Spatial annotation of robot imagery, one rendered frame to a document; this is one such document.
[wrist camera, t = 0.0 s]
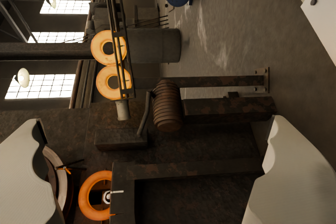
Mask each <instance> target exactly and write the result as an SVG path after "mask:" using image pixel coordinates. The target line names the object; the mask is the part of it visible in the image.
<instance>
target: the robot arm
mask: <svg viewBox="0 0 336 224"><path fill-rule="evenodd" d="M265 140H267V142H268V148H267V151H266V154H265V157H264V161H263V164H262V168H263V170H264V172H265V175H263V176H261V177H259V178H257V179H256V180H255V182H254V185H253V188H252V191H251V194H250V197H249V200H248V204H247V207H246V210H245V214H244V217H243V220H242V224H336V172H335V171H334V169H333V168H332V166H331V165H330V163H329V162H328V161H327V159H326V158H325V157H324V156H323V155H322V153H321V152H320V151H319V150H318V149H317V148H316V147H315V146H314V145H313V144H312V143H311V142H310V141H309V140H308V139H307V138H306V137H304V136H303V135H302V134H301V133H300V132H299V131H298V130H297V129H296V128H295V127H294V126H293V125H292V124H291V123H290V122H289V121H288V120H287V119H286V118H284V117H283V116H281V115H272V117H271V120H270V124H269V127H268V131H267V134H266V137H265ZM45 144H48V141H47V138H46V134H45V130H44V127H43V124H42V121H41V119H40V118H38V119H29V120H27V121H26V122H24V123H23V124H22V125H21V126H20V127H19V128H18V129H17V130H15V131H14V132H13V133H12V134H11V135H10V136H9V137H7V138H6V139H5V140H4V141H3V142H2V143H1V144H0V224H65V220H64V216H63V213H62V210H61V208H60V205H59V203H58V201H57V198H56V196H55V194H54V191H53V189H52V186H51V184H50V183H49V182H46V181H45V178H46V176H47V174H48V172H49V167H48V165H47V162H46V160H45V157H44V155H43V149H44V147H45Z"/></svg>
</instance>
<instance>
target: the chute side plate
mask: <svg viewBox="0 0 336 224"><path fill-rule="evenodd" d="M127 165H135V161H133V162H117V163H114V175H113V191H123V192H122V193H113V191H112V208H111V214H118V215H113V216H111V224H136V221H135V180H127Z"/></svg>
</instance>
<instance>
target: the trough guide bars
mask: <svg viewBox="0 0 336 224"><path fill-rule="evenodd" d="M106 3H107V10H108V16H109V23H110V30H111V37H112V44H113V51H114V57H115V64H116V71H117V78H118V85H119V92H120V98H121V99H124V98H128V97H129V93H134V88H128V89H127V86H126V79H125V72H124V69H125V62H124V59H123V58H122V51H121V44H120V37H123V39H124V40H125V36H127V35H126V31H120V28H119V21H118V14H117V7H116V0H106ZM114 31H115V32H114ZM115 37H116V39H117V46H118V52H119V59H120V63H118V56H117V49H116V42H115ZM119 66H120V67H121V73H122V80H123V87H124V89H122V84H121V77H120V70H119ZM123 94H125V96H124V97H123Z"/></svg>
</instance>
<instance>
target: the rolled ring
mask: <svg viewBox="0 0 336 224"><path fill-rule="evenodd" d="M101 180H110V181H112V171H99V172H96V173H94V174H92V175H91V176H89V177H88V178H87V179H86V180H85V182H84V183H83V185H82V187H81V189H80V191H79V195H78V204H79V208H80V210H81V212H82V213H83V214H84V215H85V216H86V217H87V218H89V219H91V220H95V221H103V220H107V219H109V216H113V215H115V214H112V215H109V212H110V208H108V209H106V210H103V211H97V210H95V209H93V208H92V207H91V205H90V203H89V193H90V190H91V188H92V187H93V185H94V184H95V183H97V182H98V181H101Z"/></svg>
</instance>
